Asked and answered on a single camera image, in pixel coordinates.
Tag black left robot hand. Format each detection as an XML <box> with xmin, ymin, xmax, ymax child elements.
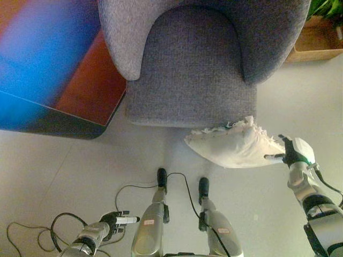
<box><xmin>99</xmin><ymin>210</ymin><xmax>140</xmax><ymax>241</ymax></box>

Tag grey fabric armchair sofa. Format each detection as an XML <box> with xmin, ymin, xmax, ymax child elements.
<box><xmin>97</xmin><ymin>0</ymin><xmax>311</xmax><ymax>129</ymax></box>

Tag silver left robot leg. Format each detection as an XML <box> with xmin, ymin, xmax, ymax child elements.
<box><xmin>130</xmin><ymin>167</ymin><xmax>170</xmax><ymax>257</ymax></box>

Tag green plant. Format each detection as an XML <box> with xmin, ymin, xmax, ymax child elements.
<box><xmin>307</xmin><ymin>0</ymin><xmax>343</xmax><ymax>21</ymax></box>

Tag wooden planter box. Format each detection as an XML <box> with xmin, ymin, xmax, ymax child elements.
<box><xmin>284</xmin><ymin>16</ymin><xmax>343</xmax><ymax>64</ymax></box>

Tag white fringed pillow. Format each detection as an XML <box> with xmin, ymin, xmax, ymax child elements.
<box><xmin>183</xmin><ymin>115</ymin><xmax>287</xmax><ymax>169</ymax></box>

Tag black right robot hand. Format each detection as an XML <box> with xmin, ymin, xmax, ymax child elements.
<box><xmin>264</xmin><ymin>134</ymin><xmax>316</xmax><ymax>168</ymax></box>

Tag black floor cable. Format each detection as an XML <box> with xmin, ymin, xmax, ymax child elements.
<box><xmin>6</xmin><ymin>171</ymin><xmax>231</xmax><ymax>257</ymax></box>

